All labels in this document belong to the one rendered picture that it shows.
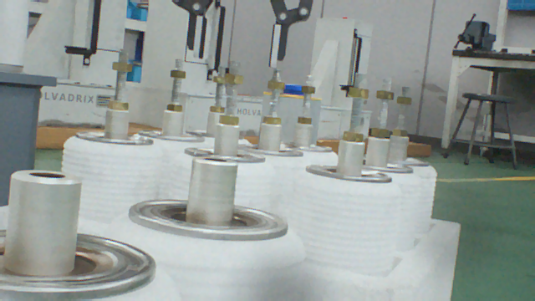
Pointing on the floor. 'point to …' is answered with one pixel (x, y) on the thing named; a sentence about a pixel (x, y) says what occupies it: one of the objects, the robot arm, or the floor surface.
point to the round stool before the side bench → (491, 126)
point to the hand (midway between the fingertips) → (236, 48)
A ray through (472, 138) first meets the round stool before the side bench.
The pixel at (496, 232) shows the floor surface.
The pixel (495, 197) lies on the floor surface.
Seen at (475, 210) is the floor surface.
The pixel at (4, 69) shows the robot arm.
